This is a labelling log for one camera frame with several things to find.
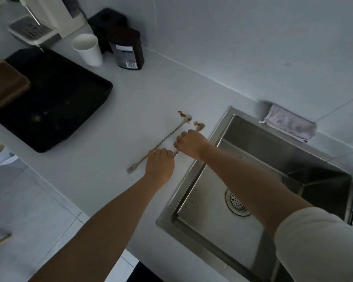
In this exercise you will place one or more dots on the person's left forearm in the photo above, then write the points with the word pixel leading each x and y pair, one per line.
pixel 106 234

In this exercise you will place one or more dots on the person's right forearm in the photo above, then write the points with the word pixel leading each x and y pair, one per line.
pixel 253 187

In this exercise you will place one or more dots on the brown sauce smear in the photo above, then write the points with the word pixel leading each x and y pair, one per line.
pixel 181 114
pixel 198 124

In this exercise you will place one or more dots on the person's right fingers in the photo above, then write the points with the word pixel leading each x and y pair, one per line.
pixel 182 139

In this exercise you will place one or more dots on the white drinks machine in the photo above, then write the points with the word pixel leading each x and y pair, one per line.
pixel 47 17

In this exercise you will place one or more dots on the grey dish cloth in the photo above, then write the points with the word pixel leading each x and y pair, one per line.
pixel 291 123

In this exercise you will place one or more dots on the stainless steel sink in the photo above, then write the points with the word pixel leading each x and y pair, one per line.
pixel 223 249

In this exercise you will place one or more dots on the black box holder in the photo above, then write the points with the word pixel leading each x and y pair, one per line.
pixel 104 21

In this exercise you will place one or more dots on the metal sink drain strainer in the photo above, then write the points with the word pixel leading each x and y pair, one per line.
pixel 236 204

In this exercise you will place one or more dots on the wooden stick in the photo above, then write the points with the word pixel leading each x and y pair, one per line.
pixel 0 242

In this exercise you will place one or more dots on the long metal fork-ended bar spoon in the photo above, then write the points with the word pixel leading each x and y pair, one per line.
pixel 172 133

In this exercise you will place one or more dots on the brown wooden plate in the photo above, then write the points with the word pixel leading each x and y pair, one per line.
pixel 4 85

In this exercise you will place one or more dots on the white sleeve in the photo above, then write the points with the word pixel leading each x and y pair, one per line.
pixel 320 249

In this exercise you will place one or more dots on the person's right hand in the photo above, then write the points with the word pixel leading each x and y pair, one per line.
pixel 194 143

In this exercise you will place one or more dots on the black rectangular tray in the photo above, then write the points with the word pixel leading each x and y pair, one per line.
pixel 61 102

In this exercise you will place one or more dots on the dark brown bottle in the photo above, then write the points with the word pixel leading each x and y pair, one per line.
pixel 126 49

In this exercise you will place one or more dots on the person's left hand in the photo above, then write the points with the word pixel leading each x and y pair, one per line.
pixel 160 168

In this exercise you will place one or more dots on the white paper cup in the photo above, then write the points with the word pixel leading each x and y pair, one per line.
pixel 88 51

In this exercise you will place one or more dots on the person's left fingers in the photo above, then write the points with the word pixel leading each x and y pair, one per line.
pixel 161 152

